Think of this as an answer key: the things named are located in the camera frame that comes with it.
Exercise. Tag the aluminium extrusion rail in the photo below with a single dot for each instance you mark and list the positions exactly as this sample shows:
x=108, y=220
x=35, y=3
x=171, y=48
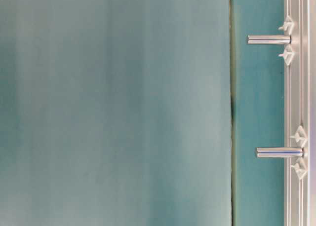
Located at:
x=300, y=109

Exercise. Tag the bare steel shaft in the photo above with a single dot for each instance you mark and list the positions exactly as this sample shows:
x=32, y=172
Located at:
x=281, y=152

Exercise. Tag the translucent plastic bracket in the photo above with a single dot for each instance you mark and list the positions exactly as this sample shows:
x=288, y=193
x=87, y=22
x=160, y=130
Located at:
x=300, y=168
x=288, y=55
x=287, y=26
x=300, y=137

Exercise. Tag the steel shaft with gear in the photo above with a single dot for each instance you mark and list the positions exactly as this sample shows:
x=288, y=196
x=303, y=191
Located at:
x=268, y=39

